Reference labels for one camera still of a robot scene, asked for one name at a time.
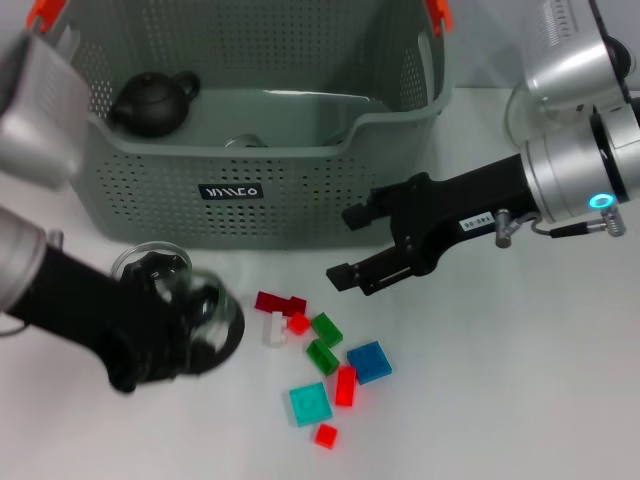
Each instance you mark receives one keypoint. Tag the dark red toy brick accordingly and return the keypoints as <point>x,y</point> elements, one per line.
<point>270,301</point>

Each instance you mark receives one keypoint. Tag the white toy brick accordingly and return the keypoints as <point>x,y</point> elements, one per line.
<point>274,332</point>

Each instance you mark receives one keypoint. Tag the long red toy brick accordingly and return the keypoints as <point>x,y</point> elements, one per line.
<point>345,386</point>

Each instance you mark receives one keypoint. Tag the green toy brick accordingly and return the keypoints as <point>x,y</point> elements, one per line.
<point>322,356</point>
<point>327,330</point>

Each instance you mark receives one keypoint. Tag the black clay teapot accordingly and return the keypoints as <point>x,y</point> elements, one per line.
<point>150,105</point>

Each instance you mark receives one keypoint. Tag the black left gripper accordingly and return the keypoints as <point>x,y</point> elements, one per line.
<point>100,320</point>

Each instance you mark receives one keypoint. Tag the grey perforated plastic storage bin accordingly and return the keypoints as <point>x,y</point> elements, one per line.
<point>300,200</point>

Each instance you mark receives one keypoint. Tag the small red toy brick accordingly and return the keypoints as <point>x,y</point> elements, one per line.
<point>299,324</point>
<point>326,435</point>

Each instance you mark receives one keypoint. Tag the blue square toy brick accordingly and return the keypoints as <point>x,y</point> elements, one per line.
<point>369,362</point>

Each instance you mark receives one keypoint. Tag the teal square toy brick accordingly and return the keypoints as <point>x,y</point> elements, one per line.
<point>310,404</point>

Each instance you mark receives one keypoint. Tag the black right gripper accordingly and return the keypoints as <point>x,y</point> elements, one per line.
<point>450,220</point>

